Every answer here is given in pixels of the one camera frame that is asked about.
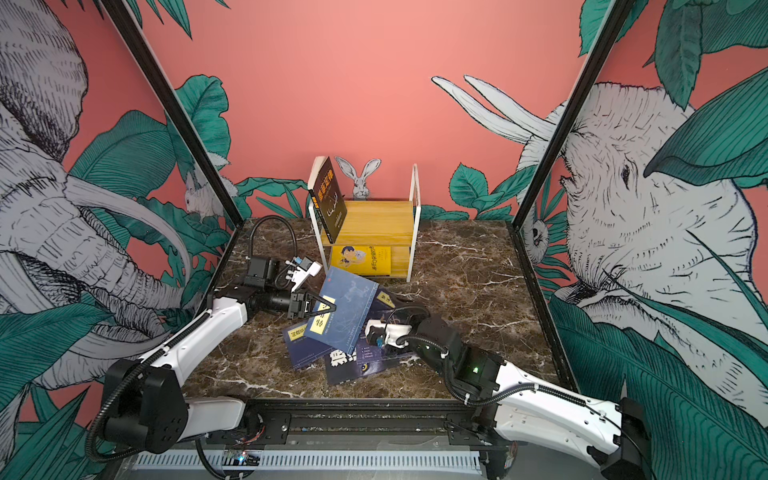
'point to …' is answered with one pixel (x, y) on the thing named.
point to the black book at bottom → (354, 369)
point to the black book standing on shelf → (326, 197)
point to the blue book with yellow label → (352, 295)
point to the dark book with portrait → (372, 358)
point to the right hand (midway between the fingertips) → (387, 304)
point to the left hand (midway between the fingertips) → (331, 308)
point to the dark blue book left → (301, 348)
